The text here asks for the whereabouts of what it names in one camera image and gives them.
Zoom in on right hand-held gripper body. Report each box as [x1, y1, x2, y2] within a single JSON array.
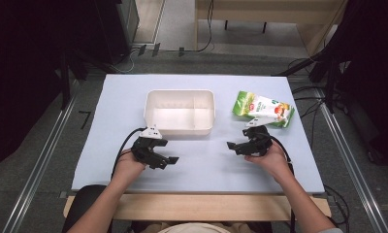
[[234, 116, 278, 157]]

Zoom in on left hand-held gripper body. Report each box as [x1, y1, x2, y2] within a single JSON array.
[[130, 125, 169, 170]]

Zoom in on green snack bag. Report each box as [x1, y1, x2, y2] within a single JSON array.
[[232, 90, 296, 129]]

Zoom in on white plastic container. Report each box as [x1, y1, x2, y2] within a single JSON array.
[[143, 88, 216, 137]]

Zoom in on person's left hand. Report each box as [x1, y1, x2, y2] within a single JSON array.
[[112, 147, 148, 185]]

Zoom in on person's right hand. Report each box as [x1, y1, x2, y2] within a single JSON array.
[[243, 140, 295, 184]]

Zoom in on person's lap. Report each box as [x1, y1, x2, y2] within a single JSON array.
[[130, 220, 274, 233]]

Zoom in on black chair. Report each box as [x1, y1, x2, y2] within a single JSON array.
[[61, 183, 113, 233]]

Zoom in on black stand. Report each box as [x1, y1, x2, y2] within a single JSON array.
[[273, 48, 345, 115]]

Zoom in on wooden desk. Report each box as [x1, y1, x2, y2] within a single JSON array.
[[194, 0, 349, 57]]

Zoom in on dark cabinet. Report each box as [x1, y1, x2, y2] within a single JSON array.
[[94, 0, 141, 66]]

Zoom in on black curtain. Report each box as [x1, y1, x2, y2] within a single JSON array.
[[0, 0, 123, 173]]

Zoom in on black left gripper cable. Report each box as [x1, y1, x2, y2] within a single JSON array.
[[110, 127, 146, 180]]

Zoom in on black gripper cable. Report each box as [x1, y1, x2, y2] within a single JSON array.
[[110, 127, 146, 180], [269, 135, 297, 233]]

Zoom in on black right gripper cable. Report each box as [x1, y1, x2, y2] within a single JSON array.
[[269, 135, 297, 233]]

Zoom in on black floor cables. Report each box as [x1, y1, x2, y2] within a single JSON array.
[[287, 57, 329, 150]]

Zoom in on metal floor rail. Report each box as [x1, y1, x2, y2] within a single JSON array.
[[314, 86, 388, 233], [1, 81, 81, 233]]

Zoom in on black hanging cable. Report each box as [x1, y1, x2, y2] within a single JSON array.
[[195, 0, 215, 53]]

